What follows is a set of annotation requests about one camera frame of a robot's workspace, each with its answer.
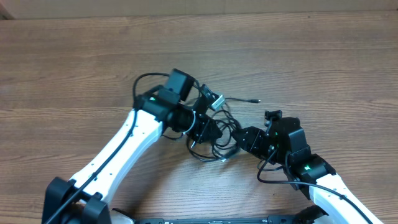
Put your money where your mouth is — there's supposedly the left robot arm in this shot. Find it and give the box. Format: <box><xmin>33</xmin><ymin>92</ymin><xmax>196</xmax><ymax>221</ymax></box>
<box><xmin>42</xmin><ymin>69</ymin><xmax>225</xmax><ymax>223</ymax></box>

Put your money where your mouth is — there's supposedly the black USB cable two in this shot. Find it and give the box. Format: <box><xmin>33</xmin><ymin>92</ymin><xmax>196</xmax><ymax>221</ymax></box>
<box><xmin>161</xmin><ymin>105</ymin><xmax>243</xmax><ymax>163</ymax></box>

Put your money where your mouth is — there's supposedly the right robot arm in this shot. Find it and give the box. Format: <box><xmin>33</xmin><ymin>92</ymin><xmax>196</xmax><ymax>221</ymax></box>
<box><xmin>232</xmin><ymin>111</ymin><xmax>380</xmax><ymax>223</ymax></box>

